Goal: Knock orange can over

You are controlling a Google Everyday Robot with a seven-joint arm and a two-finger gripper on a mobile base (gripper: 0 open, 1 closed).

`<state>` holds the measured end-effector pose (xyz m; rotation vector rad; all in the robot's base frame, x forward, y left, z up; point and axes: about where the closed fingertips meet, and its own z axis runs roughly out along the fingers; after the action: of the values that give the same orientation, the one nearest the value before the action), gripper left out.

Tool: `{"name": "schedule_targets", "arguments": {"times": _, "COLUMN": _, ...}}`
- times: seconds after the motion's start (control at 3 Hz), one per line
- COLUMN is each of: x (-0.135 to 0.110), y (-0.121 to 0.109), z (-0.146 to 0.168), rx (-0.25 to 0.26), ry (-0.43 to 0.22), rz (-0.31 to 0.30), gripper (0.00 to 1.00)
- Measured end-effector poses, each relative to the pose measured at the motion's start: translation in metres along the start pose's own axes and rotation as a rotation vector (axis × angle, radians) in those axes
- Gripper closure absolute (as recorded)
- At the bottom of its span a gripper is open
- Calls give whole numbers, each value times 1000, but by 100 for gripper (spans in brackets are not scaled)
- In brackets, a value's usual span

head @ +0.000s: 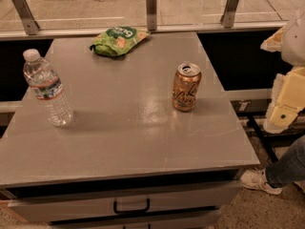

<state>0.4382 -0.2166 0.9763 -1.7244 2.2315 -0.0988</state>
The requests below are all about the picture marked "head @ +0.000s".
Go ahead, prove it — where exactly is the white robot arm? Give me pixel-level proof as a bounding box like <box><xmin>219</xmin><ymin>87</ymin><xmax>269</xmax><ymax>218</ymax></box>
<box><xmin>260</xmin><ymin>7</ymin><xmax>305</xmax><ymax>134</ymax></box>

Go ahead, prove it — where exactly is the orange soda can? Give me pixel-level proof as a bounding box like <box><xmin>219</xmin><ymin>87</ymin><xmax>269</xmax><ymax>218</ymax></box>
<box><xmin>173</xmin><ymin>63</ymin><xmax>202</xmax><ymax>112</ymax></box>

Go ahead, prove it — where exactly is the blue jeans leg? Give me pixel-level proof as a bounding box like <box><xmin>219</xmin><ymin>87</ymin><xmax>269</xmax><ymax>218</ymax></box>
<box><xmin>265</xmin><ymin>136</ymin><xmax>305</xmax><ymax>188</ymax></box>

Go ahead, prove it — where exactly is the white sneaker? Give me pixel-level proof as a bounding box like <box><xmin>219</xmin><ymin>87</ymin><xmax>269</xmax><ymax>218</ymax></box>
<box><xmin>240</xmin><ymin>169</ymin><xmax>282</xmax><ymax>196</ymax></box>

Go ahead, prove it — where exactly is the lower grey drawer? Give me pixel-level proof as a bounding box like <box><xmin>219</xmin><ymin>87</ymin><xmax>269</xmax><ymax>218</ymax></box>
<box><xmin>51</xmin><ymin>210</ymin><xmax>221</xmax><ymax>229</ymax></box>

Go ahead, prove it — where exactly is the green chip bag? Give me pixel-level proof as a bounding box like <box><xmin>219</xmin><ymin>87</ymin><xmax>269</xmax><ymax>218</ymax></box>
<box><xmin>90</xmin><ymin>26</ymin><xmax>150</xmax><ymax>57</ymax></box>

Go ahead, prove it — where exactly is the clear plastic water bottle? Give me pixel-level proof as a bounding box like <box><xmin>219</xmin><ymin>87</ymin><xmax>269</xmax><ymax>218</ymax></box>
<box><xmin>23</xmin><ymin>49</ymin><xmax>73</xmax><ymax>127</ymax></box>

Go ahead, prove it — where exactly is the grey cabinet drawer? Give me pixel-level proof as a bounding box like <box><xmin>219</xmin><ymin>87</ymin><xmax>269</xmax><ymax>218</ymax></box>
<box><xmin>9</xmin><ymin>180</ymin><xmax>241</xmax><ymax>222</ymax></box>

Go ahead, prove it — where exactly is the right metal rail bracket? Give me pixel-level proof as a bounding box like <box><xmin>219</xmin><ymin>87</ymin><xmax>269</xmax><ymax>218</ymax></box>
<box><xmin>220</xmin><ymin>0</ymin><xmax>239</xmax><ymax>28</ymax></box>

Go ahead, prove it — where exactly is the metal rail bracket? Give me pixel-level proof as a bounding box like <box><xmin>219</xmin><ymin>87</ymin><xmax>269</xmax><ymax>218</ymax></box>
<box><xmin>11</xmin><ymin>0</ymin><xmax>40</xmax><ymax>35</ymax></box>
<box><xmin>220</xmin><ymin>0</ymin><xmax>239</xmax><ymax>28</ymax></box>
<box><xmin>146</xmin><ymin>0</ymin><xmax>157</xmax><ymax>31</ymax></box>

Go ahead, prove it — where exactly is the middle metal rail bracket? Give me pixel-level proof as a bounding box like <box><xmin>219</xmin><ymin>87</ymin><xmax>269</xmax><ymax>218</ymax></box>
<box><xmin>146</xmin><ymin>0</ymin><xmax>157</xmax><ymax>31</ymax></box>

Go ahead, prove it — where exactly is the black drawer handle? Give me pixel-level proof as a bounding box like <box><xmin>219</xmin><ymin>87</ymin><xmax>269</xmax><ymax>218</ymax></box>
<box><xmin>112</xmin><ymin>198</ymin><xmax>151</xmax><ymax>215</ymax></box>

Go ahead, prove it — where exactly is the left metal rail bracket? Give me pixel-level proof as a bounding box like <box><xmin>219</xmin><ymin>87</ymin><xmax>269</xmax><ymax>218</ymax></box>
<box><xmin>11</xmin><ymin>0</ymin><xmax>40</xmax><ymax>35</ymax></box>

